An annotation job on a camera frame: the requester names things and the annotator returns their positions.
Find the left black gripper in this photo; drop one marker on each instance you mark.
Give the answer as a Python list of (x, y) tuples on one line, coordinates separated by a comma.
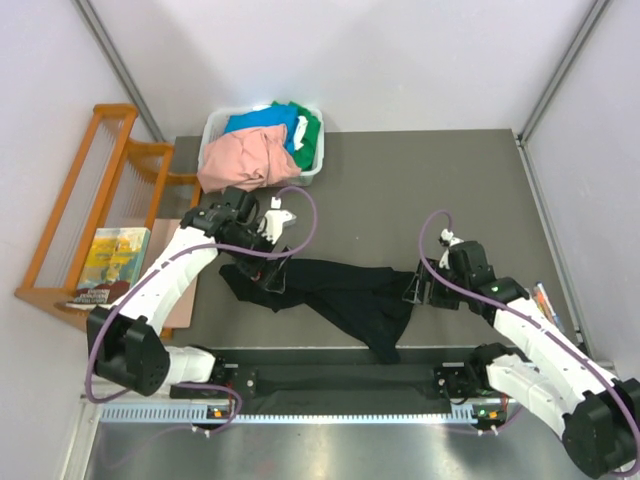
[(265, 267)]

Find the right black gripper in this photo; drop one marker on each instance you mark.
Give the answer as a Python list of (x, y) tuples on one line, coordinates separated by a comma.
[(416, 291)]

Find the black t-shirt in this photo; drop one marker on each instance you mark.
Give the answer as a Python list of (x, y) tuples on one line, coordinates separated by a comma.
[(366, 303)]

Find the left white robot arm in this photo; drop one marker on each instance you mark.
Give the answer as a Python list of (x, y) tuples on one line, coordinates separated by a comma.
[(123, 338)]

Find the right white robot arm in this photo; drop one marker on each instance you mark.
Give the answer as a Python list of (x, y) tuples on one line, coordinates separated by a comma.
[(594, 414)]

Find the pink t-shirt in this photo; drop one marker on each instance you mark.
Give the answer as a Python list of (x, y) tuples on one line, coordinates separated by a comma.
[(248, 159)]

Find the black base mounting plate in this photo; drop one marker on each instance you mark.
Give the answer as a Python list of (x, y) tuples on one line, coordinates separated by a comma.
[(348, 380)]

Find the pack of markers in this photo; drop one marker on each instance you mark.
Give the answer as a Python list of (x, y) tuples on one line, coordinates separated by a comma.
[(545, 306)]

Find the green t-shirt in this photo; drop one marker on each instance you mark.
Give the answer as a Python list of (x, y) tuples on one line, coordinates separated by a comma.
[(303, 129)]

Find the yellow book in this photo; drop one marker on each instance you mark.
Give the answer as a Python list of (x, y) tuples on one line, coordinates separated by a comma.
[(112, 266)]

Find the white laundry basket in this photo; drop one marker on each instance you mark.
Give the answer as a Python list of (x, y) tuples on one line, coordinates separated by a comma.
[(218, 120)]

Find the blue t-shirt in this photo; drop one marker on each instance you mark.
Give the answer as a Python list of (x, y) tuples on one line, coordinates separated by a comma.
[(271, 116)]

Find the orange wooden rack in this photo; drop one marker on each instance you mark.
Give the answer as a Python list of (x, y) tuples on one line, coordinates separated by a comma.
[(113, 180)]

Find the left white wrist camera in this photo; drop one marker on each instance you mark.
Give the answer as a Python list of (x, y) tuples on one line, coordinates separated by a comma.
[(276, 219)]

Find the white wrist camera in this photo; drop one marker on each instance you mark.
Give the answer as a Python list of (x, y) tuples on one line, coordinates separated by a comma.
[(276, 219), (447, 239)]

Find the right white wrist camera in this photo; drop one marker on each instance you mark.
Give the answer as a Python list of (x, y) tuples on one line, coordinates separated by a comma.
[(447, 239)]

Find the white slotted cable duct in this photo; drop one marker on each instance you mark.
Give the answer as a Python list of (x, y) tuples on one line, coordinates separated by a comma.
[(169, 413)]

